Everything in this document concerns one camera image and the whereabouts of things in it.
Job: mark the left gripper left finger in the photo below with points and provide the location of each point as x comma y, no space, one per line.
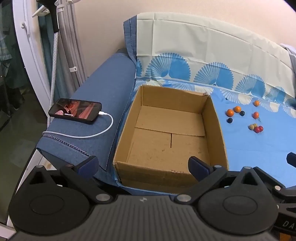
80,177

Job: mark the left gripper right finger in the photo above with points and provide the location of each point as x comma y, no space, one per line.
208,178

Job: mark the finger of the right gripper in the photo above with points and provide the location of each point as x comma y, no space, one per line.
291,159

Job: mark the red round fruit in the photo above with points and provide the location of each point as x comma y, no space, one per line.
257,129

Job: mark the orange fruit with stem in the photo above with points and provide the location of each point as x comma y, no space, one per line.
255,115

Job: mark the black smartphone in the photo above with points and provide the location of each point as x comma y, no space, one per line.
82,111

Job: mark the brown cardboard box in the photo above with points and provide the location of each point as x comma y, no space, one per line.
163,129

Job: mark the blue white patterned sheet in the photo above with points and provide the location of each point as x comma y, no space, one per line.
207,56

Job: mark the blue fabric sofa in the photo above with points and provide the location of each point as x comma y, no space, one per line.
112,85

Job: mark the grey patterned cloth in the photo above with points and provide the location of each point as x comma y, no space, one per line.
292,53

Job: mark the white door frame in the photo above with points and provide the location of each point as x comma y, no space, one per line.
30,45

